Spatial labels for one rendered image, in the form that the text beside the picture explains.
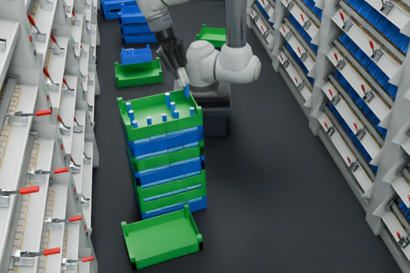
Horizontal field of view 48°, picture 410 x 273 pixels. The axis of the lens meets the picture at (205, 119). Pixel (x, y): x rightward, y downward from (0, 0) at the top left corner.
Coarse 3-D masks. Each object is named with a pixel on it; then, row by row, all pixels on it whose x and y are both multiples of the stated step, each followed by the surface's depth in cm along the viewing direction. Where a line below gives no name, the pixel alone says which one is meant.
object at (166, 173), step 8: (200, 160) 194; (168, 168) 190; (176, 168) 192; (184, 168) 193; (192, 168) 195; (200, 168) 196; (136, 176) 187; (144, 176) 188; (152, 176) 190; (160, 176) 191; (168, 176) 193; (176, 176) 194; (136, 184) 189; (144, 184) 191
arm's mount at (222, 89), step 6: (222, 84) 255; (222, 90) 249; (228, 90) 248; (222, 96) 243; (228, 96) 243; (198, 102) 239; (204, 102) 239; (210, 102) 239; (216, 102) 239; (222, 102) 239; (228, 102) 239
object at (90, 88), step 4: (88, 64) 279; (92, 64) 279; (88, 68) 280; (92, 68) 281; (88, 72) 280; (92, 72) 281; (88, 76) 276; (92, 76) 277; (88, 80) 268; (92, 80) 269; (88, 84) 268; (92, 84) 268; (88, 88) 265; (92, 88) 266; (88, 92) 262; (92, 92) 263; (88, 96) 258; (92, 96) 259; (88, 100) 255; (92, 100) 256; (88, 104) 246; (92, 104) 253; (88, 108) 246; (92, 108) 247; (92, 112) 247; (92, 116) 244; (92, 120) 241; (92, 124) 232
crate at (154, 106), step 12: (156, 96) 192; (180, 96) 196; (120, 108) 185; (132, 108) 192; (144, 108) 193; (156, 108) 193; (168, 108) 192; (180, 108) 192; (144, 120) 186; (156, 120) 186; (168, 120) 186; (180, 120) 178; (192, 120) 180; (132, 132) 174; (144, 132) 176; (156, 132) 178; (168, 132) 180
